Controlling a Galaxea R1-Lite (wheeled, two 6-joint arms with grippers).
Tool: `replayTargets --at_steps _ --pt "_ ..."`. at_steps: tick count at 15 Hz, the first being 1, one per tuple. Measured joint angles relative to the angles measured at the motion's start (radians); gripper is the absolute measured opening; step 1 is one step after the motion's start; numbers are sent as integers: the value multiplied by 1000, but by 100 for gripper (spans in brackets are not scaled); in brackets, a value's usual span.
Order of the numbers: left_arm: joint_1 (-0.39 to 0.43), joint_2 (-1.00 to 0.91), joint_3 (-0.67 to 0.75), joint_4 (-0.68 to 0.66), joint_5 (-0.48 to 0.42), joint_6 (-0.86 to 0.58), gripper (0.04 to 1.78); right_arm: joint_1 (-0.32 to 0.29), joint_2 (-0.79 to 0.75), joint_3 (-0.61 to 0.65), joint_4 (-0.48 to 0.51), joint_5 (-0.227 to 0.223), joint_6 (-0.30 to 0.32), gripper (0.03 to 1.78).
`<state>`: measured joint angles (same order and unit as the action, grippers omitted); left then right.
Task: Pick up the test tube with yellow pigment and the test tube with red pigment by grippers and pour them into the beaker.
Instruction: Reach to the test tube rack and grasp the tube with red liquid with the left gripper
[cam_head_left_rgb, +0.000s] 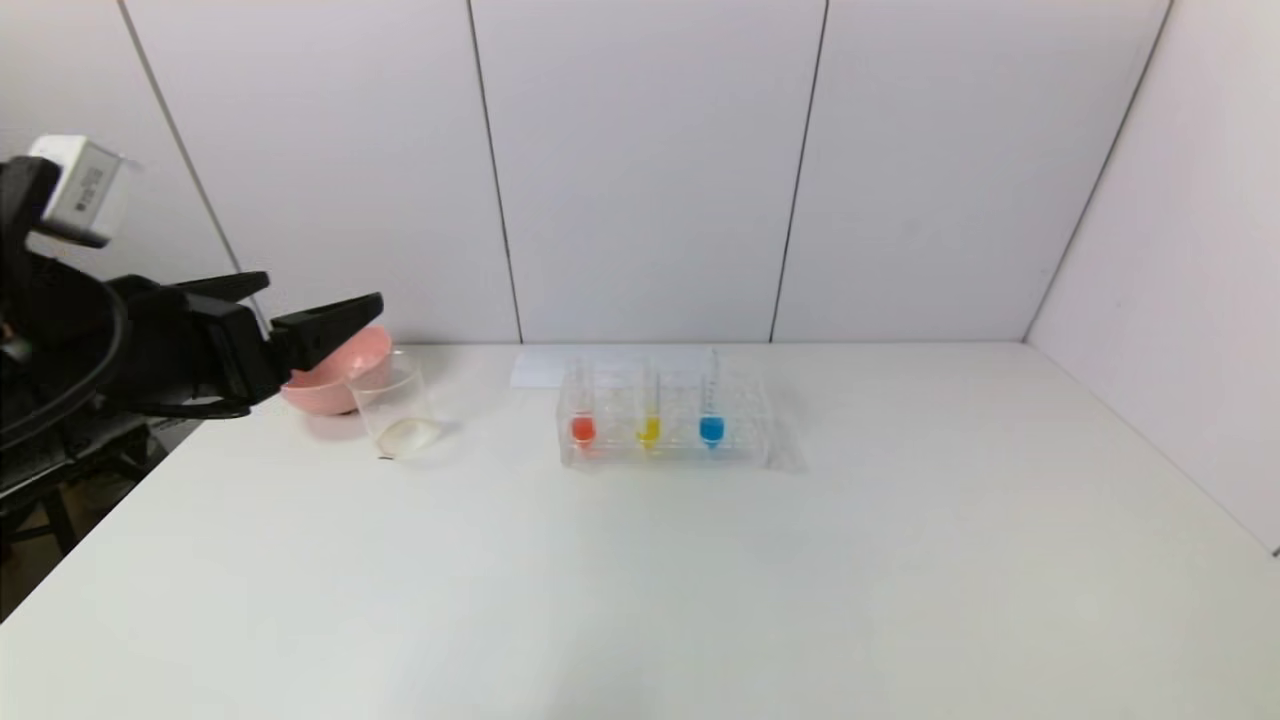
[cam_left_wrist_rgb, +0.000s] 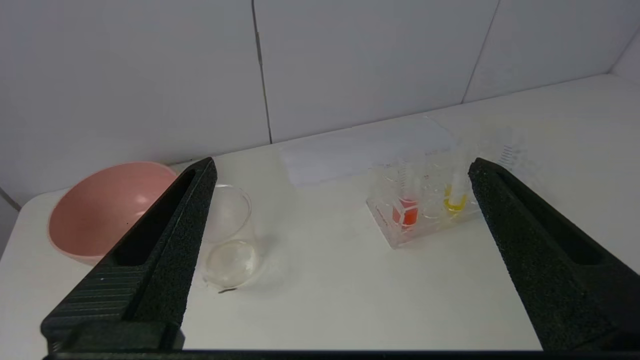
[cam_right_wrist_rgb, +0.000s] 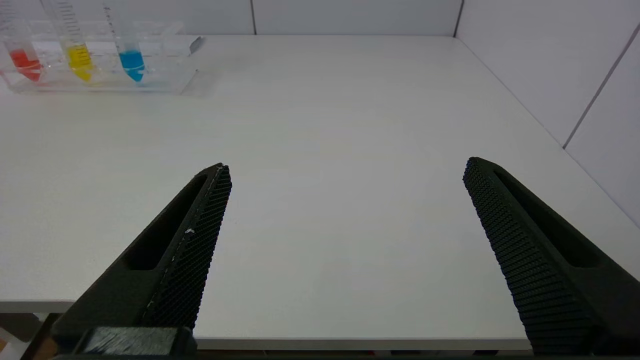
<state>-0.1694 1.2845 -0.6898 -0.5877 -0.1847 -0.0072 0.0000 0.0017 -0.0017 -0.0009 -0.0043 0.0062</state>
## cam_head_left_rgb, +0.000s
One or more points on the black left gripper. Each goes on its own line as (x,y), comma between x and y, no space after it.
(238,350)

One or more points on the test tube with red pigment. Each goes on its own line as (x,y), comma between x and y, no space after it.
(583,430)

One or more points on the clear glass beaker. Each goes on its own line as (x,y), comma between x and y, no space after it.
(400,435)

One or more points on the clear plastic test tube rack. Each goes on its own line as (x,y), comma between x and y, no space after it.
(740,445)

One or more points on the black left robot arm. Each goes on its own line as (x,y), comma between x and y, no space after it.
(50,310)

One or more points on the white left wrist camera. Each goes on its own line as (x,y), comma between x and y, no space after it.
(85,190)

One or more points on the pink bowl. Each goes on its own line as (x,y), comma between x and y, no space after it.
(340,385)

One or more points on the white paper sheet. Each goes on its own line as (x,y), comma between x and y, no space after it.
(540,368)

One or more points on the test tube with blue pigment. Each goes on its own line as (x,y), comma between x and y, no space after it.
(711,430)

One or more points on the test tube with yellow pigment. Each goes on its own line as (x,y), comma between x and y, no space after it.
(649,430)

